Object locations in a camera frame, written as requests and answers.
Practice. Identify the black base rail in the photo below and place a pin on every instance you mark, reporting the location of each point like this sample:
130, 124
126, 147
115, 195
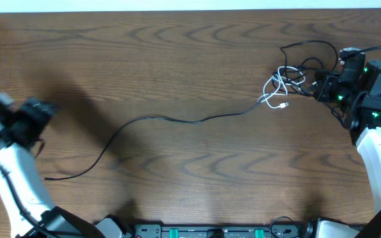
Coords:
280, 227

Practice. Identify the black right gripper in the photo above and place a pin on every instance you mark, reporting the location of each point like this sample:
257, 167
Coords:
324, 84

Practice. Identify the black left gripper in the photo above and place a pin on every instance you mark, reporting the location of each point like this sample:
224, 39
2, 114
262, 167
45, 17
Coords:
38, 122

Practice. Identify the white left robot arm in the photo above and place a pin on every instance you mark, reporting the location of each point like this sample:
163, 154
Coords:
31, 210

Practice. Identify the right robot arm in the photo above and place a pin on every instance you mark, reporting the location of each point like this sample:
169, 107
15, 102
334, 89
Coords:
356, 91

